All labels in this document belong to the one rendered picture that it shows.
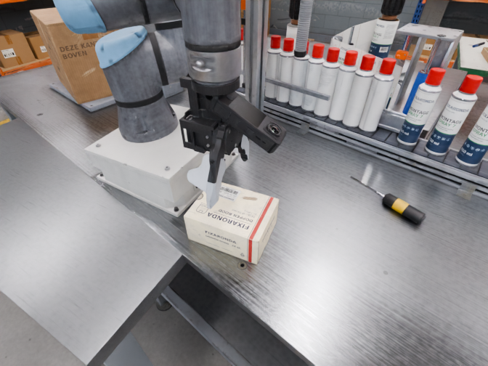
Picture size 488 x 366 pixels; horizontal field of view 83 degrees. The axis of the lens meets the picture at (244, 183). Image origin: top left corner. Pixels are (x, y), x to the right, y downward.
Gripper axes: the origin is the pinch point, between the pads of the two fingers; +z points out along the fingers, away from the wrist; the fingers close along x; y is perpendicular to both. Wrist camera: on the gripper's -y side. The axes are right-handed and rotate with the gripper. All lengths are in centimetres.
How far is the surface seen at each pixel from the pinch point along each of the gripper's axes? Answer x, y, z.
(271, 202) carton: -4.8, -6.7, 6.5
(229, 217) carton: 2.6, -0.5, 6.5
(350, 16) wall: -498, 30, 56
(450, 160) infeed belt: -41, -44, 9
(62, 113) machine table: -25, 83, 14
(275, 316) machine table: 14.1, -14.5, 14.0
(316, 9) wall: -504, 87, 50
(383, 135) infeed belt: -47, -27, 9
